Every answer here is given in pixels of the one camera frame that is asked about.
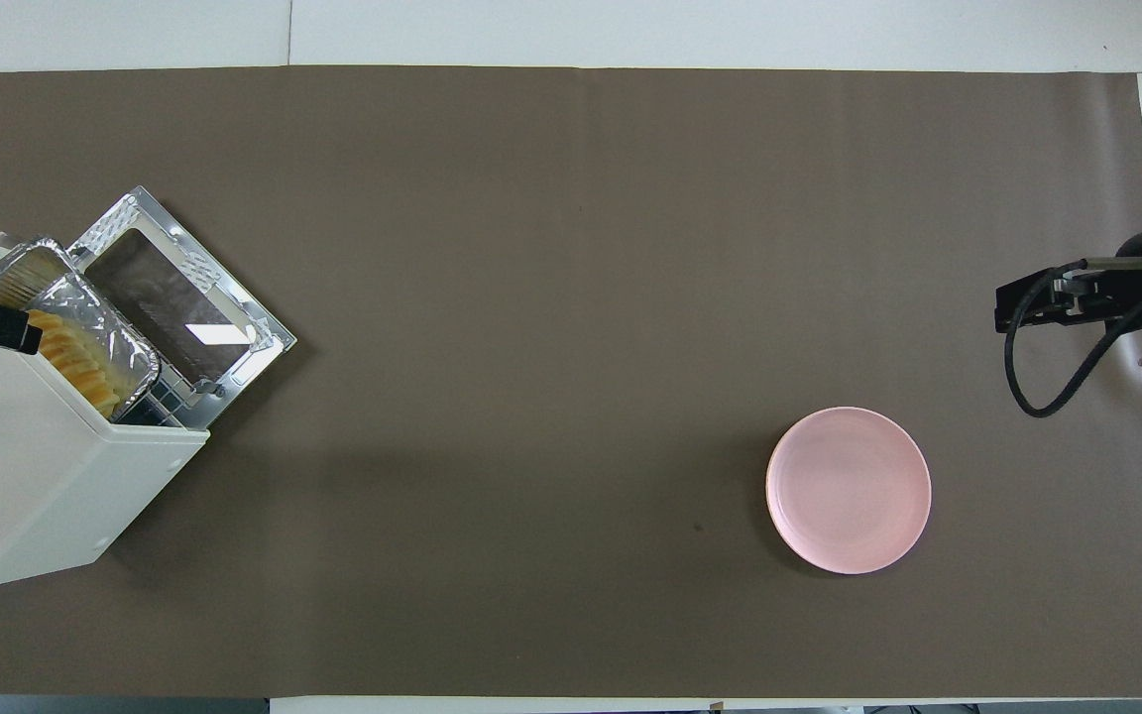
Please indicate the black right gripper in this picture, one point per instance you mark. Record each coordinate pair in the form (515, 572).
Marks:
(1111, 280)

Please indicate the yellow ridged bread loaf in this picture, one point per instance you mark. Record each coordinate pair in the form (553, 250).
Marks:
(75, 357)

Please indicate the aluminium foil tray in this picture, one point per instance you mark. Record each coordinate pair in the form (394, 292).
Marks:
(100, 322)

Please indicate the white toaster oven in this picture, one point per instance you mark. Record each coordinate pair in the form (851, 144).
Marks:
(26, 466)

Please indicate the pink round plate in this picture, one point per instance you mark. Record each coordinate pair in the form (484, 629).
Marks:
(849, 491)

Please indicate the brown paper table mat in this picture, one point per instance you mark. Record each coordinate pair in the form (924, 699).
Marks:
(571, 297)

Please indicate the glass oven door, metal frame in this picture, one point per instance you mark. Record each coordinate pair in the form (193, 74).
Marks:
(174, 297)

